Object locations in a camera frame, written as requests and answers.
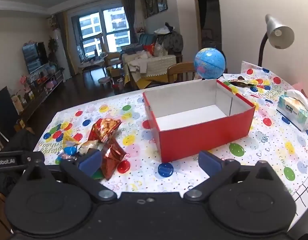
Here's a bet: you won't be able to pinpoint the round white stool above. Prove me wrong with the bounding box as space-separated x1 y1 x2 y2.
98 77 114 88

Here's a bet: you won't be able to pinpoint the grey curtain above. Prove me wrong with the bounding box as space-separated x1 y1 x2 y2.
123 0 140 44

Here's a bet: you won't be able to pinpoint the dark jacket pile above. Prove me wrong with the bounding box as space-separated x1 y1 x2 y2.
156 22 184 55

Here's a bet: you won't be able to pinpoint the dark cloth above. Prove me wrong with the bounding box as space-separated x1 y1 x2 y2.
0 129 42 153

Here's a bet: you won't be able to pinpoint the wooden television cabinet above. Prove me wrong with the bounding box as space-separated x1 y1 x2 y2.
11 70 64 123

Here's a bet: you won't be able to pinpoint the potted plant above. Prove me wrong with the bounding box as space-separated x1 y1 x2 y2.
48 36 59 63

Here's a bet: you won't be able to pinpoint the yellow armchair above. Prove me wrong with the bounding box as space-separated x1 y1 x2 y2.
104 52 123 68

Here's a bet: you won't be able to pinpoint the wooden chair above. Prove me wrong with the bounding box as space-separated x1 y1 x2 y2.
167 62 196 83

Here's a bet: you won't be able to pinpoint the silver desk lamp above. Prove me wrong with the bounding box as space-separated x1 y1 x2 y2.
258 14 295 67

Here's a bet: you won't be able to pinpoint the blue globe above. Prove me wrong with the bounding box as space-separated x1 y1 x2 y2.
194 47 226 79

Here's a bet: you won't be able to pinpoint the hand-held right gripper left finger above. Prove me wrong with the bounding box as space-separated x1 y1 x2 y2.
20 149 117 203

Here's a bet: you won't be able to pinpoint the yellow curtain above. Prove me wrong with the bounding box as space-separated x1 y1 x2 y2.
56 11 78 75

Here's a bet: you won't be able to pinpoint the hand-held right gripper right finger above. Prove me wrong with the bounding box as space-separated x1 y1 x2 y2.
183 150 282 203

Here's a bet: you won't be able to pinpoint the red foil snack bag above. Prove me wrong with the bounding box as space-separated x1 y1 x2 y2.
101 138 127 180

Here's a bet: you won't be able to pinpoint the red cardboard box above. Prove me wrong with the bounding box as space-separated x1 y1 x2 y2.
143 79 256 163

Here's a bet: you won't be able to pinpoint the white grid paper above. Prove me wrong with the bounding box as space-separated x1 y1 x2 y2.
293 177 308 216

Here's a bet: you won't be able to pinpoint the television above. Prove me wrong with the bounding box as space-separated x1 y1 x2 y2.
22 42 48 74

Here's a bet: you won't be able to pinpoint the white standing air conditioner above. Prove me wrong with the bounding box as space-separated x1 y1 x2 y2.
53 29 72 78

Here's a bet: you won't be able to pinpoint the yellow snack packet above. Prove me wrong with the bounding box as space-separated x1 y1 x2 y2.
62 131 81 147

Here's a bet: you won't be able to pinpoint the pink flowers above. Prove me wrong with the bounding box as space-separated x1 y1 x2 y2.
20 75 32 90

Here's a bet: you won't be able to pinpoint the black cabinet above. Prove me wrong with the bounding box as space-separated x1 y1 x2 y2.
0 86 19 135

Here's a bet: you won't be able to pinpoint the opened green red wrapper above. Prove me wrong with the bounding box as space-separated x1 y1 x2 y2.
223 76 259 88

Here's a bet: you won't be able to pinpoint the balloon print tablecloth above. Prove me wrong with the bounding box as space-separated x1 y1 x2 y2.
34 60 308 217

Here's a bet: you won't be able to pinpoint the large red chip bag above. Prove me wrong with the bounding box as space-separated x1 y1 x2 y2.
88 118 122 143

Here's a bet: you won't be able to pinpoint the silver pink snack packet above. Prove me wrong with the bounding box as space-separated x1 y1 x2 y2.
56 154 79 163

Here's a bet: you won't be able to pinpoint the tissue pack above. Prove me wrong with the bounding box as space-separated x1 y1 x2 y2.
276 89 308 132

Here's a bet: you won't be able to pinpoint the large window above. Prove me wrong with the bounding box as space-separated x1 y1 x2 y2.
71 6 132 58

